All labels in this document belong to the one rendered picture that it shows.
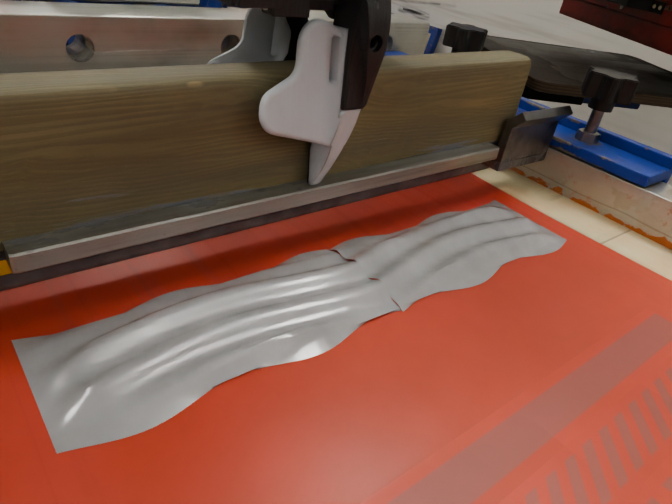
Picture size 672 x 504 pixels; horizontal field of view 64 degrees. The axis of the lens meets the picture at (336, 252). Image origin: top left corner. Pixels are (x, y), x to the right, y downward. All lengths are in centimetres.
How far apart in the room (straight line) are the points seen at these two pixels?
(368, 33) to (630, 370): 22
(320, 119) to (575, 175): 28
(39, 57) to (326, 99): 27
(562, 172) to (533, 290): 18
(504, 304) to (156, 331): 20
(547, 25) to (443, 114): 217
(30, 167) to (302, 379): 15
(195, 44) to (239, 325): 33
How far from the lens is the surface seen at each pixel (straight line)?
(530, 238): 41
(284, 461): 23
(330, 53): 29
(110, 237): 27
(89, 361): 26
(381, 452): 24
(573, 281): 39
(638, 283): 42
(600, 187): 51
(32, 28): 49
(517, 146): 48
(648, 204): 49
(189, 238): 32
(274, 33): 34
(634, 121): 239
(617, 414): 30
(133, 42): 51
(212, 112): 28
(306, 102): 29
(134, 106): 27
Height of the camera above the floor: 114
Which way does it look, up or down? 32 degrees down
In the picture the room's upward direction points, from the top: 10 degrees clockwise
